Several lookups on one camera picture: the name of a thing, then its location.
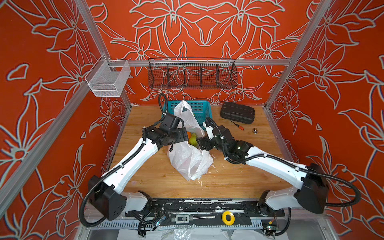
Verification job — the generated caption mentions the black wire wall basket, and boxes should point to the black wire wall basket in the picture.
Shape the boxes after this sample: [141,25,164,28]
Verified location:
[148,57,238,90]

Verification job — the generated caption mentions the teal plastic basket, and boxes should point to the teal plastic basket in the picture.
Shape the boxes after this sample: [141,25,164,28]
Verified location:
[168,100,213,131]

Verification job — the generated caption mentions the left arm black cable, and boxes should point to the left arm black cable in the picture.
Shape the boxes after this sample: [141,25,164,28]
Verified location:
[78,92,169,228]

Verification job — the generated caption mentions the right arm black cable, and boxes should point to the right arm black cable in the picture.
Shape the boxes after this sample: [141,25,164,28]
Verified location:
[203,116,362,208]

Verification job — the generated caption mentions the green pear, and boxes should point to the green pear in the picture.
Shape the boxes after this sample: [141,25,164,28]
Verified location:
[188,133,199,148]

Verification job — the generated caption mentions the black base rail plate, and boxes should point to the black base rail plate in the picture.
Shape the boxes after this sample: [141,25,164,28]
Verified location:
[141,198,285,218]

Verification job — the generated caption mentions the white wire wall basket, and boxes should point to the white wire wall basket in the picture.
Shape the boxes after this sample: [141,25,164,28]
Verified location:
[85,55,131,97]

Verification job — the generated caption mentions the white plastic bag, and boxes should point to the white plastic bag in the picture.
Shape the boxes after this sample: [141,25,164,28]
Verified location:
[168,101,214,181]

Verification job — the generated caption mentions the black plastic tool case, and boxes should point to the black plastic tool case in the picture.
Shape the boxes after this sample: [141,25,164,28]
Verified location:
[220,102,255,125]

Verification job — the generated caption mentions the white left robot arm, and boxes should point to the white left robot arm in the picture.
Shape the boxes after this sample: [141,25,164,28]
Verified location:
[83,127,188,221]

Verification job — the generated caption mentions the yellow tape roll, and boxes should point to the yellow tape roll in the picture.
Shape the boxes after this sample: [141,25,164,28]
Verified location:
[222,211,235,226]

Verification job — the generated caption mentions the red handled screwdriver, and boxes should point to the red handled screwdriver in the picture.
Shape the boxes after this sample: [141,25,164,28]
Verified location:
[230,120,245,131]

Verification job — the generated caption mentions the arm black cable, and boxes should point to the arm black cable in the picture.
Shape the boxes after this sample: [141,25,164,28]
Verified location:
[203,116,362,208]
[78,92,169,228]

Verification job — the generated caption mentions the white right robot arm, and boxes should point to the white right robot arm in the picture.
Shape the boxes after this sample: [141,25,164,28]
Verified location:
[197,126,329,215]

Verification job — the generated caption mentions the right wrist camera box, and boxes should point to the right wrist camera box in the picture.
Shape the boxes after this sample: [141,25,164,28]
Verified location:
[204,121,214,140]

